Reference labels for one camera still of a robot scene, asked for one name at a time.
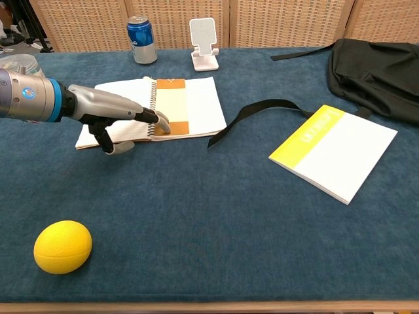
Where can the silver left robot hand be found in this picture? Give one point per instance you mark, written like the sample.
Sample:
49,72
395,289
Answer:
104,106

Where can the orange and cream bookmark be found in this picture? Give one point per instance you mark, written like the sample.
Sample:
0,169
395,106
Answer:
171,106

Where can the blue soda can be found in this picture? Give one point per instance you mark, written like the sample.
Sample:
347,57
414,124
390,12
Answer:
142,41

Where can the clear plastic clip tub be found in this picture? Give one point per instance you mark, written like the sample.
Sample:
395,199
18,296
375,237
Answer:
23,63

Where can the open spiral notebook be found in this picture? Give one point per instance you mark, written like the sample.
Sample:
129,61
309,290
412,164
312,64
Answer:
203,104

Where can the black tripod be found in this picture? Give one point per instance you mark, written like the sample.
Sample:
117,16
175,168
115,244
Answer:
34,24

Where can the white phone stand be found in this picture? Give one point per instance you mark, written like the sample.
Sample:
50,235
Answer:
203,42

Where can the blue table cloth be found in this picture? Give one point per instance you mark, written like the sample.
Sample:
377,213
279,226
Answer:
196,196

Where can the yellow foam ball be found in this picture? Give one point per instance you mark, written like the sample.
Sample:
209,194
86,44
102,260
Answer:
62,247

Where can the woven rattan folding screen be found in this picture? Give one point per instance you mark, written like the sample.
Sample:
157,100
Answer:
262,23

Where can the yellow and white notebook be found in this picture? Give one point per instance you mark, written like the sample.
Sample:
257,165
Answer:
340,153

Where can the black backpack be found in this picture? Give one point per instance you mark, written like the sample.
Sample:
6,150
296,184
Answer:
376,73

